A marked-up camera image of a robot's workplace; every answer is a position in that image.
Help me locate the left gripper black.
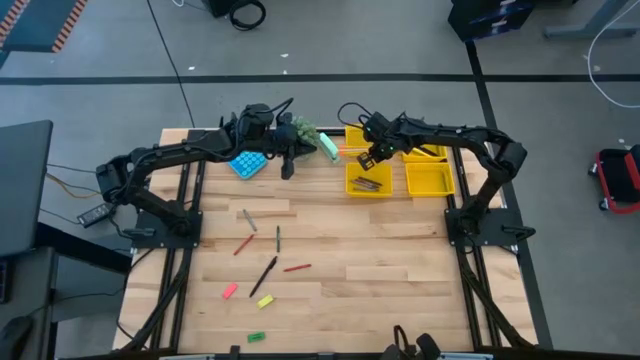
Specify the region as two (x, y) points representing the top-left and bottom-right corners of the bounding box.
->
(269, 112), (319, 181)

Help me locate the yellow plastic slotted bin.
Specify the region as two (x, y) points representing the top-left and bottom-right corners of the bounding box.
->
(343, 123), (374, 150)
(401, 143), (450, 165)
(344, 161), (395, 199)
(405, 161), (457, 198)

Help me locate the dark blue equipment case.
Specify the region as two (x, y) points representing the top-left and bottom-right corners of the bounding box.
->
(447, 0), (536, 42)

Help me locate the green plant in white pot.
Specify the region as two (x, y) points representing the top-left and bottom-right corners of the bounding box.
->
(291, 115), (322, 162)

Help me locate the workbench with blue-grey legs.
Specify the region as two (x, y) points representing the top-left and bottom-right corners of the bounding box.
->
(543, 0), (640, 40)

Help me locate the white floor cable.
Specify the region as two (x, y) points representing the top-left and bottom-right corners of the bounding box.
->
(587, 0), (640, 110)

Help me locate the dark grey desk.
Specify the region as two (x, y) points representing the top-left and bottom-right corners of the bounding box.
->
(0, 118), (55, 259)

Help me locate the mint green stapler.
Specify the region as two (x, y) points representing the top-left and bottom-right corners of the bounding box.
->
(318, 131), (342, 165)

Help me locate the black floor box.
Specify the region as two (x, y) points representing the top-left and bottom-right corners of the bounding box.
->
(202, 0), (236, 19)

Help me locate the black power adapter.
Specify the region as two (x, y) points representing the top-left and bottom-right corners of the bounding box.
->
(76, 202), (117, 230)

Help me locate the red crayon box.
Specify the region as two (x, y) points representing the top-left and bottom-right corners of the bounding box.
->
(232, 233), (256, 257)

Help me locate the black coiled floor cable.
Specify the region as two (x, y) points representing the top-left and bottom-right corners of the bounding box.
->
(228, 0), (267, 32)

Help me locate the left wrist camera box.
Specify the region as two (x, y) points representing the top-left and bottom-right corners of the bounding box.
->
(243, 103), (275, 142)

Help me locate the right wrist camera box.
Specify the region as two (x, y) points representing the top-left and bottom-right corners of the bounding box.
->
(363, 111), (396, 137)

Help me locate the red and black case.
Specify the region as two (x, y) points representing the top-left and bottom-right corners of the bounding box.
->
(588, 144), (640, 216)

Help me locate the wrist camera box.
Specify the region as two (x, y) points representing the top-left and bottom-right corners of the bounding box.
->
(243, 103), (275, 142)
(363, 111), (396, 137)

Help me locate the black table camera mount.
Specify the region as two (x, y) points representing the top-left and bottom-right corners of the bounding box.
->
(378, 324), (442, 360)

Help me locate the grey mat orange striped edge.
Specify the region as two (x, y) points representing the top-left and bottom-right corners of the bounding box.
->
(0, 0), (89, 55)

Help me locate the slim black pen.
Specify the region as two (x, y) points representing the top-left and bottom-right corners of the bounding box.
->
(248, 255), (279, 299)

